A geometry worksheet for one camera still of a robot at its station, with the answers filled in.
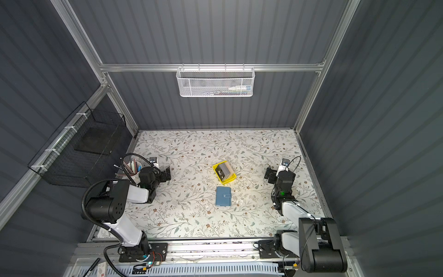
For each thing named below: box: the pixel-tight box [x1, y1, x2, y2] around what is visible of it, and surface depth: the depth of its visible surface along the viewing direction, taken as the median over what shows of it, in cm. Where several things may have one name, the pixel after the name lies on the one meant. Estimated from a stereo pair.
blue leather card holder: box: [215, 186, 232, 207], surface depth 91 cm
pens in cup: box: [122, 156, 142, 175], surface depth 93 cm
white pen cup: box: [126, 161, 143, 185], surface depth 93 cm
